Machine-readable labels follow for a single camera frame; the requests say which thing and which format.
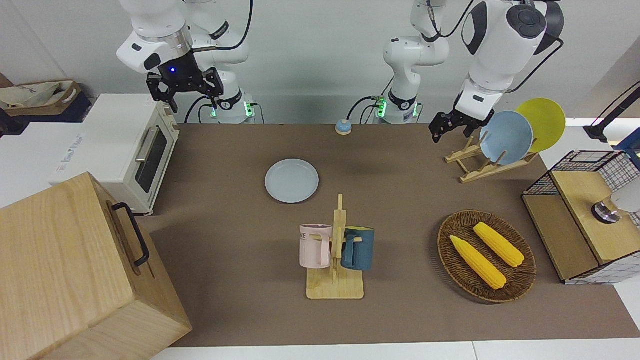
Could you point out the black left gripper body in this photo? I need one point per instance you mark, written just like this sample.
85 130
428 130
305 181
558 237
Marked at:
460 120

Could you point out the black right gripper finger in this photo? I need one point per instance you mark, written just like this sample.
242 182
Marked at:
171 102
216 97

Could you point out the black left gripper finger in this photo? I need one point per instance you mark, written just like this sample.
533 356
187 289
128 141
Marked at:
437 132
472 130

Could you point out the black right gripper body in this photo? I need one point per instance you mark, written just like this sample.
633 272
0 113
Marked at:
182 75

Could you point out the gray metal plate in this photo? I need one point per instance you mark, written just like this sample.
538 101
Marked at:
292 181

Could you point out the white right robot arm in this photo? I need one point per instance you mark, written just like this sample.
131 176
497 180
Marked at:
155 25

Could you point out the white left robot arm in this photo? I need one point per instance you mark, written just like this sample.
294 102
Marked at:
495 55

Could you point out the light blue plate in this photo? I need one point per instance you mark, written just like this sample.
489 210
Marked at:
507 135

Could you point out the wooden plate rack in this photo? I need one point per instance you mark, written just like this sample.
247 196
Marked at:
480 172

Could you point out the yellow plate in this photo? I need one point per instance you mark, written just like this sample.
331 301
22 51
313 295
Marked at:
547 120

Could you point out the white toaster oven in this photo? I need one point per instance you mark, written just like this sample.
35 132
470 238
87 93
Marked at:
120 150

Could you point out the blue service bell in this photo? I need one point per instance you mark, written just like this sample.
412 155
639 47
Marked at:
343 127

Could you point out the dark blue bin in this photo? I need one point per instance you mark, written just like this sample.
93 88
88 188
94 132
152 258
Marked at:
75 114

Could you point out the yellow corn cob blunt tip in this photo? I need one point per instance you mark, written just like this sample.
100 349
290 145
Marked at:
500 245

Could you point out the brown table mat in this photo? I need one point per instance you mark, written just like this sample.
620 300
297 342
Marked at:
240 225

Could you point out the yellow corn cob pointed tip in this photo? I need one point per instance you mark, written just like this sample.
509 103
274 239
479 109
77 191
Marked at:
477 262

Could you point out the brown wicker basket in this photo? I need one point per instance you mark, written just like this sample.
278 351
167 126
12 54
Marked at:
455 270

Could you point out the dark teal mug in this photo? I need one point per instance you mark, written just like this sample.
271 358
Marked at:
360 250

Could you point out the blue clamp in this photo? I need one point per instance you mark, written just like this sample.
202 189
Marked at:
631 145

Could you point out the wooden board lid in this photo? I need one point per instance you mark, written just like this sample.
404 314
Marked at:
595 235

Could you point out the white cylindrical grinder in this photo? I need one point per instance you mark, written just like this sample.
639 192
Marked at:
625 200

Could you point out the pink mug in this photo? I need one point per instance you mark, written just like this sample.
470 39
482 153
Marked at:
312 247

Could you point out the wooden mug tree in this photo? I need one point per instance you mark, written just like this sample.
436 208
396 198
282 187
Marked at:
335 287

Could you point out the large wooden box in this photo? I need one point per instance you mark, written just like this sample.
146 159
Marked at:
60 270

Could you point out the black camera stand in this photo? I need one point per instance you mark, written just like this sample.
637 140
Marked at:
595 132

